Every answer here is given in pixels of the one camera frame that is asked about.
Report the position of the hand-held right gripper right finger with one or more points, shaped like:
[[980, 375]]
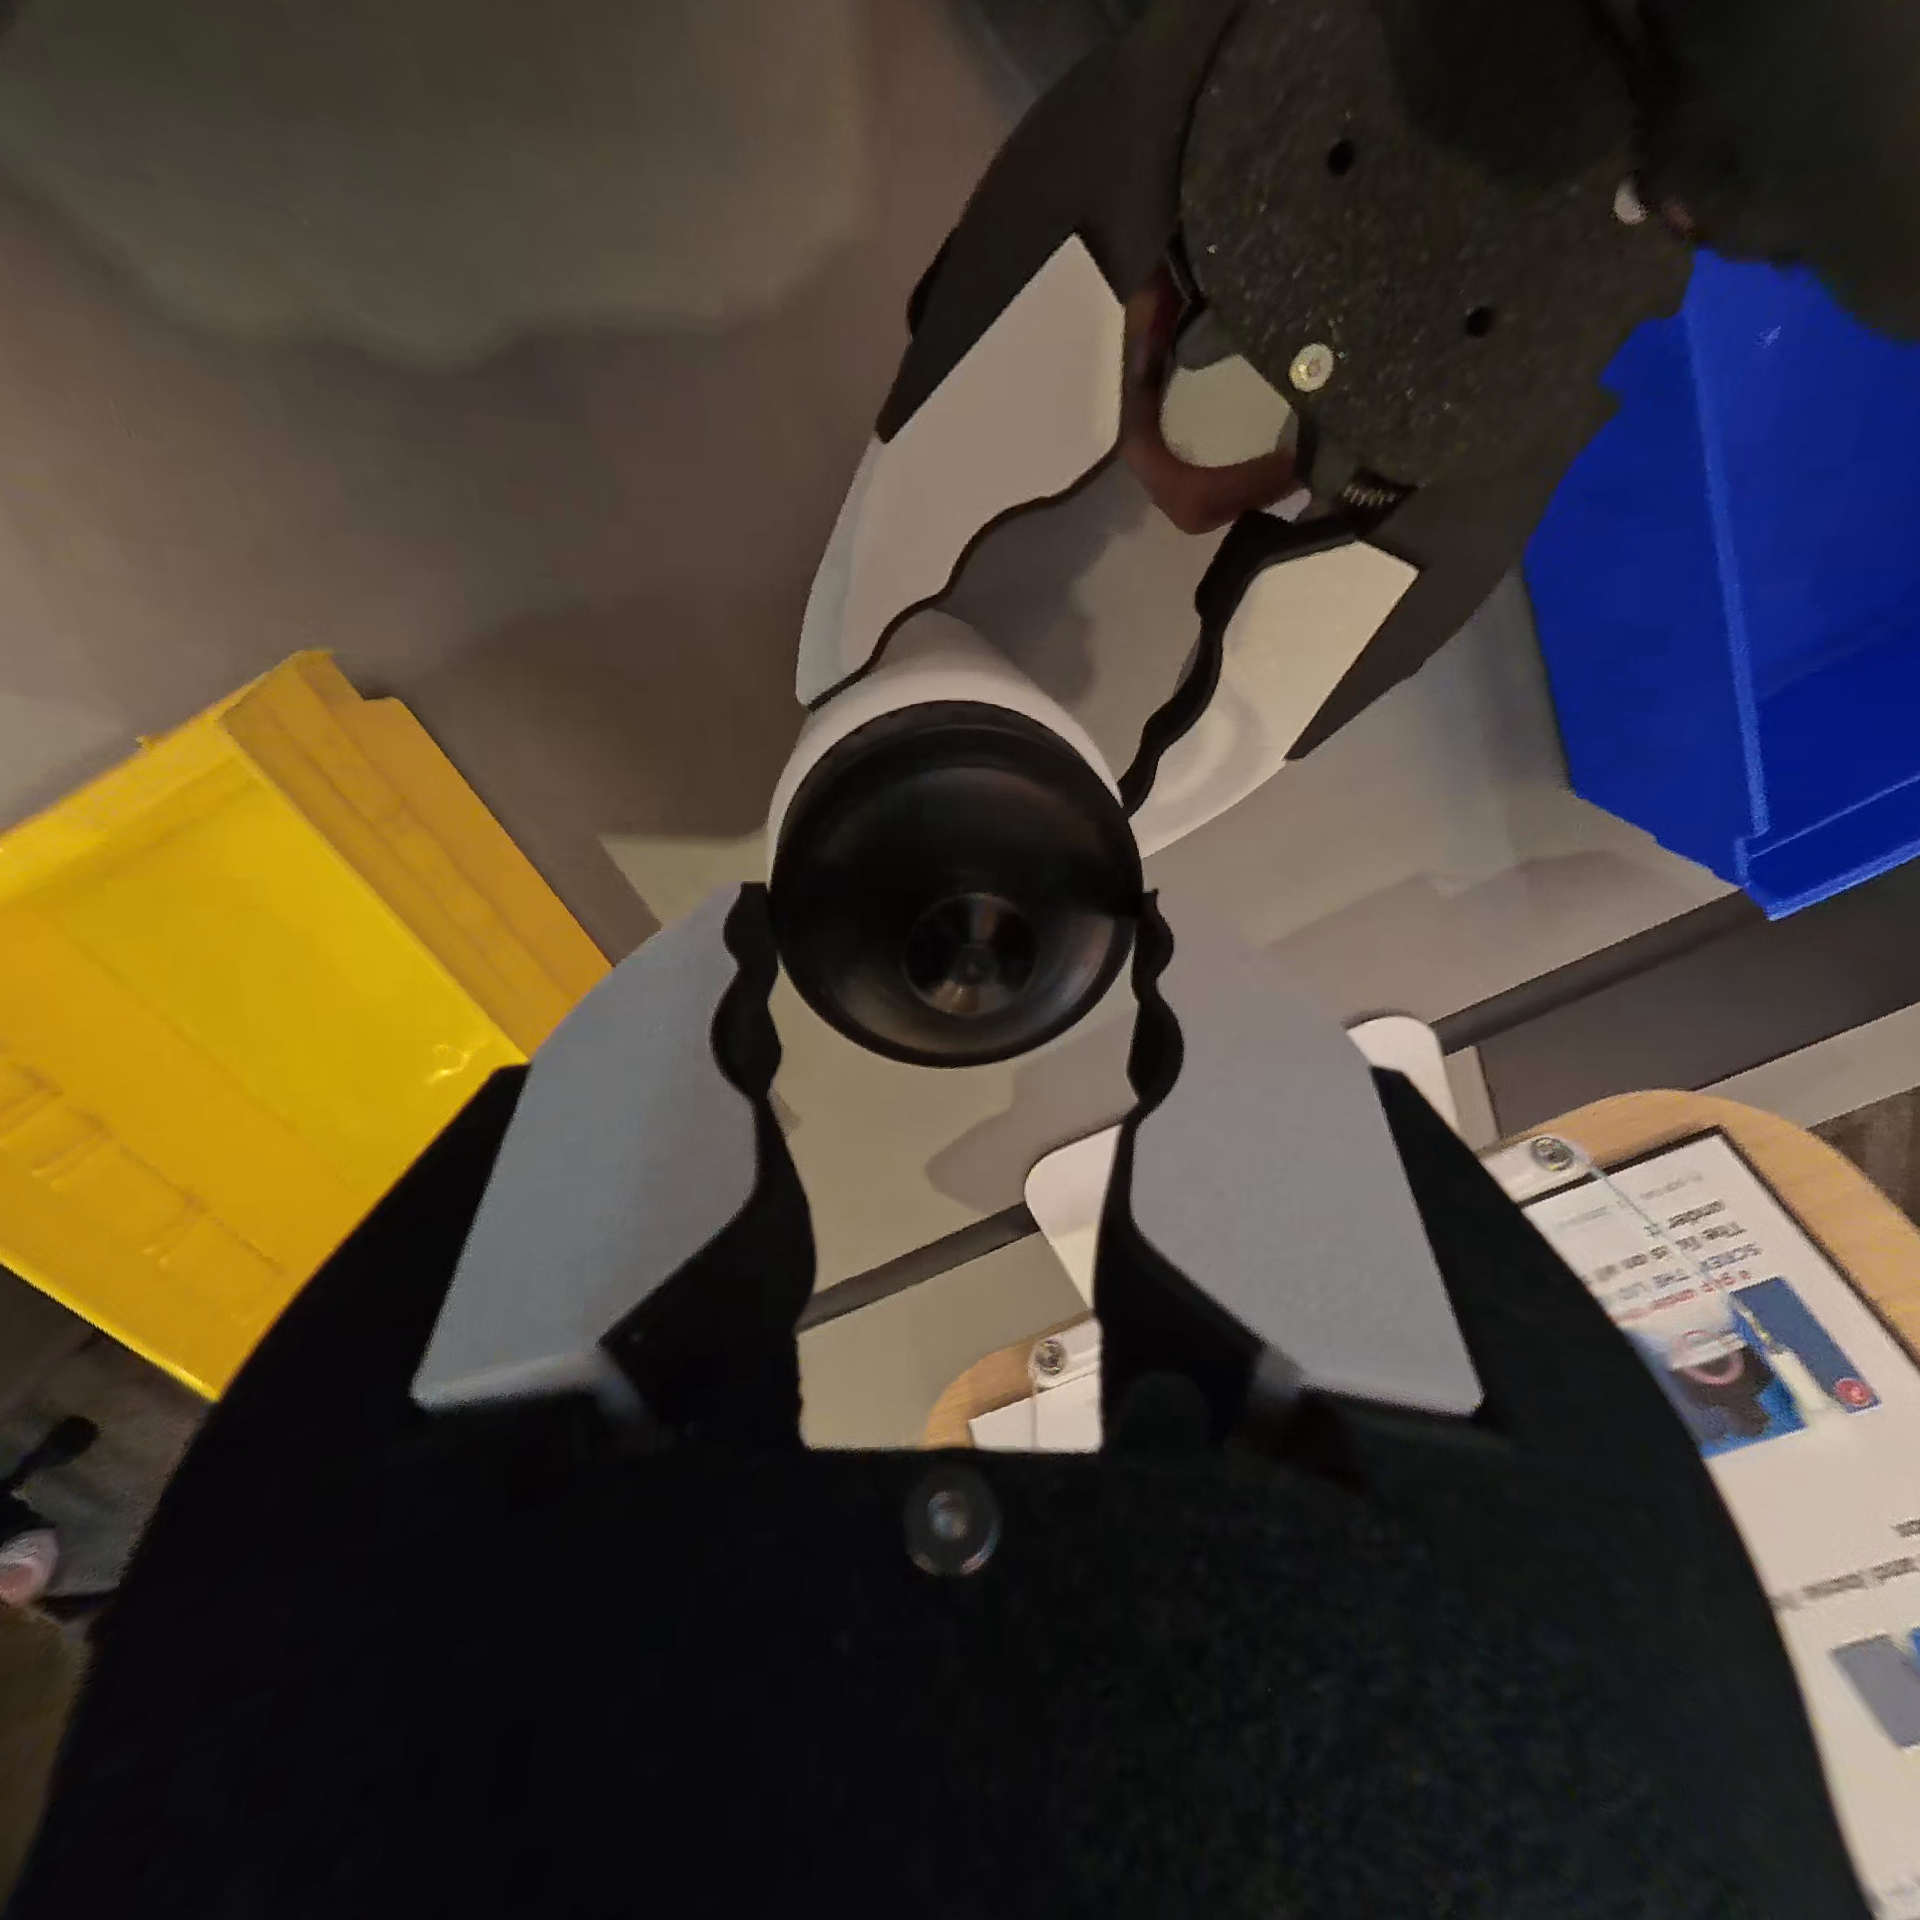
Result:
[[1289, 1201]]

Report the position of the printed instruction sheet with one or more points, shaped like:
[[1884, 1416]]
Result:
[[1799, 1501]]

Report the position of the instruction sheet on stand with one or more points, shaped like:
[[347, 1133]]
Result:
[[1650, 1119]]

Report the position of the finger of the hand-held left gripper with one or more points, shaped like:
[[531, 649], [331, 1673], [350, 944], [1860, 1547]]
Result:
[[1289, 645], [974, 435]]

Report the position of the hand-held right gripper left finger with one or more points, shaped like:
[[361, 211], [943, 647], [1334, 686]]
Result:
[[599, 1201]]

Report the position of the blue plastic bin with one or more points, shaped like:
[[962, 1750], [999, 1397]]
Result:
[[1724, 599]]

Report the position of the yellow plastic bin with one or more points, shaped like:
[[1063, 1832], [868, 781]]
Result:
[[224, 974]]

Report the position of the black bottle lid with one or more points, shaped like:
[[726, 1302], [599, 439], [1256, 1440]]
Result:
[[856, 839]]

